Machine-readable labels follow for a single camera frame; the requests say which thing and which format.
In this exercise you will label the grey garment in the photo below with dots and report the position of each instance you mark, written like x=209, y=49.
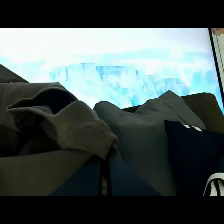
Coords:
x=146, y=133

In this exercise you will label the dark navy garment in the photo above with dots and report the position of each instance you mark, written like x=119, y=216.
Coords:
x=193, y=156

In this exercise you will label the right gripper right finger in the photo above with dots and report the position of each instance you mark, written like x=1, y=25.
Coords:
x=126, y=181

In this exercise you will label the khaki brown garment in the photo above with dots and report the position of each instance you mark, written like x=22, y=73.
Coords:
x=50, y=133

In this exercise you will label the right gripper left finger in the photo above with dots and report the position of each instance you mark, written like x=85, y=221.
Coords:
x=88, y=181

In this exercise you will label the white printed garment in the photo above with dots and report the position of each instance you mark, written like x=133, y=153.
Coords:
x=215, y=186

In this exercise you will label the dark brown garment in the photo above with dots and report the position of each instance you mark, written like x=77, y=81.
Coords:
x=208, y=111

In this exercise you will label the silver frame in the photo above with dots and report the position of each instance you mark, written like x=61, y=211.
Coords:
x=220, y=53

